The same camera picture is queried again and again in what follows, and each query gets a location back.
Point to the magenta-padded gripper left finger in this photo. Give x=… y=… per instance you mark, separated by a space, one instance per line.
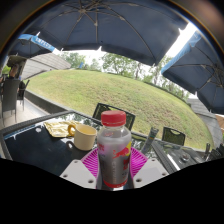
x=75 y=171

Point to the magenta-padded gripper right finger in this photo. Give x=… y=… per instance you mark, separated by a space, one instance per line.
x=151 y=170

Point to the red-capped clear drink bottle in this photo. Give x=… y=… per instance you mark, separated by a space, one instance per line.
x=114 y=146

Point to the grey squeeze tube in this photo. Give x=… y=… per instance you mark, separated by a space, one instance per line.
x=150 y=140

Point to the small dark wicker chair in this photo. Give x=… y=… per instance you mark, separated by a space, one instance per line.
x=173 y=136

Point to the wide dark wicker chair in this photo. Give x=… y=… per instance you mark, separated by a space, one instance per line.
x=100 y=111

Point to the dark patio chair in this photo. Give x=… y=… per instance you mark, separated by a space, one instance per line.
x=10 y=96

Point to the navy umbrella with pale trim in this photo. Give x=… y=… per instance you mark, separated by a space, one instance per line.
x=203 y=76

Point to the person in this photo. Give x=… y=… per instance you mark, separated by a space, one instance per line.
x=14 y=71

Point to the navy umbrella with blue valance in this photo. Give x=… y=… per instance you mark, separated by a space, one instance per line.
x=30 y=45

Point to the large navy patio umbrella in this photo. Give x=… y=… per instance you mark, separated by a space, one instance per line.
x=106 y=30

